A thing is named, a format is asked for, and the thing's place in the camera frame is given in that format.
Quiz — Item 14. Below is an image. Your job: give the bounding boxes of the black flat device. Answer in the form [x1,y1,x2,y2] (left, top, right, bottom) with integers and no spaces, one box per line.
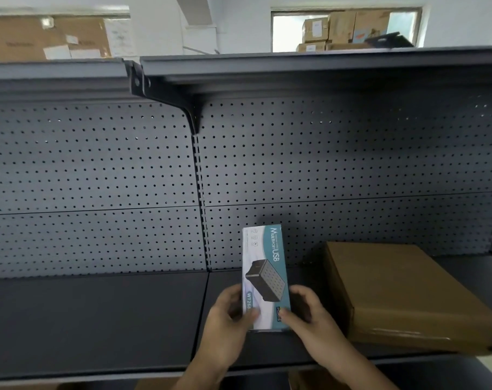
[367,32,416,49]

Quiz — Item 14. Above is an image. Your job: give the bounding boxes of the grey metal pegboard shelf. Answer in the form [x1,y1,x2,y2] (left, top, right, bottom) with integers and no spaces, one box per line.
[0,46,492,390]

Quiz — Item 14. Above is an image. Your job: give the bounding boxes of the cardboard boxes at window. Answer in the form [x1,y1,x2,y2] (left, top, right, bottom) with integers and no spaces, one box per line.
[271,6,424,53]

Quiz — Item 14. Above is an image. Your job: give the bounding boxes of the white paper sheet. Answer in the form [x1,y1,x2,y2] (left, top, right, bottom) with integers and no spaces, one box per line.
[69,48,102,60]
[43,45,72,61]

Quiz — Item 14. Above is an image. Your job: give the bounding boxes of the grey blue box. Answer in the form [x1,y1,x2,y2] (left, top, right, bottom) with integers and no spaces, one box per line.
[242,224,292,333]

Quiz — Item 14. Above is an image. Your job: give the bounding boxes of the person's right hand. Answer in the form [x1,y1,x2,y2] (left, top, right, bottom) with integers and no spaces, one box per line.
[278,285,367,376]

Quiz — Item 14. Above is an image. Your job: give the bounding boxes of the person's left hand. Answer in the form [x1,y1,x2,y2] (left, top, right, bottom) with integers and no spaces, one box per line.
[195,284,261,372]

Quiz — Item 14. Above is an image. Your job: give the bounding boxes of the brown cardboard box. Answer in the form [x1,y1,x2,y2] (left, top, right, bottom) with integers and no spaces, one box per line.
[324,241,492,355]

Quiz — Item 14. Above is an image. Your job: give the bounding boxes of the cardboard-covered window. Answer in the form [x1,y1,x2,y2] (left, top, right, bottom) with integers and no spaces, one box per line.
[0,5,135,61]

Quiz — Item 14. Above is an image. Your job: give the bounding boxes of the white printed carton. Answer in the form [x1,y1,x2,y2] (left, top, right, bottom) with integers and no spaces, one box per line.
[104,18,135,57]

